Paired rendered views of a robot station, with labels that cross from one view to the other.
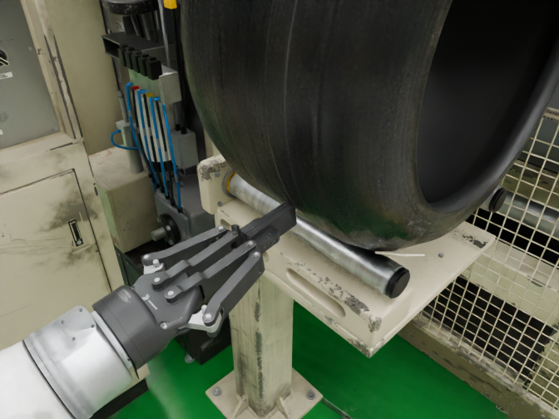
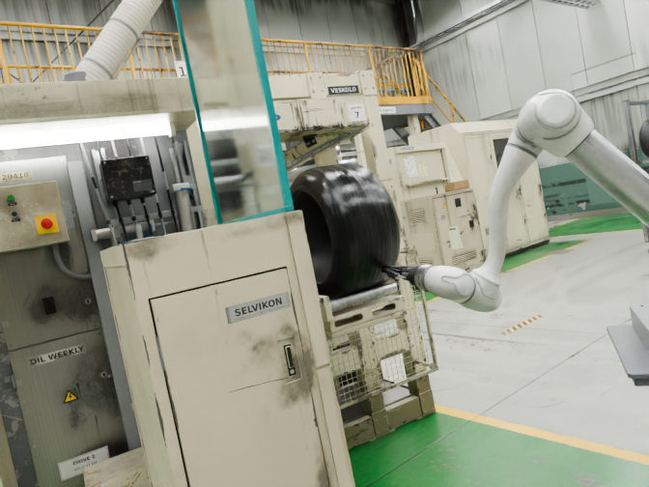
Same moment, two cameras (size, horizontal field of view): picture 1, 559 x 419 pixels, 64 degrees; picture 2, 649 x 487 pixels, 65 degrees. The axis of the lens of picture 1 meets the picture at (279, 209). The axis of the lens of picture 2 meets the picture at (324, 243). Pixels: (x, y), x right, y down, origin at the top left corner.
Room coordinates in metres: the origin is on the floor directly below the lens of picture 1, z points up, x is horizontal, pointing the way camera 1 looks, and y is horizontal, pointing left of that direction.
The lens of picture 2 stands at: (0.12, 1.94, 1.24)
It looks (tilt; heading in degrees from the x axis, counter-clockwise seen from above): 3 degrees down; 285
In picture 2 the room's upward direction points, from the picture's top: 11 degrees counter-clockwise
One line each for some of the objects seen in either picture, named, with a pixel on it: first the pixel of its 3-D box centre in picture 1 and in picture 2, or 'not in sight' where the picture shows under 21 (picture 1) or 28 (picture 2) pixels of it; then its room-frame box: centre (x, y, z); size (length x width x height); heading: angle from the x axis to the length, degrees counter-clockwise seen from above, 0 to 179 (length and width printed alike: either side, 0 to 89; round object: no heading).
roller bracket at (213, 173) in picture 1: (289, 153); (305, 305); (0.77, -0.02, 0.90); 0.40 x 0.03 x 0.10; 133
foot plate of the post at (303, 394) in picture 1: (264, 391); not in sight; (0.81, 0.05, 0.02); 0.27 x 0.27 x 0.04; 43
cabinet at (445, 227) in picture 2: not in sight; (445, 239); (0.33, -5.16, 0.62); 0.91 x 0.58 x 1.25; 51
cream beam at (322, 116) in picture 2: not in sight; (302, 121); (0.75, -0.44, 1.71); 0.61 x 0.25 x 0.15; 43
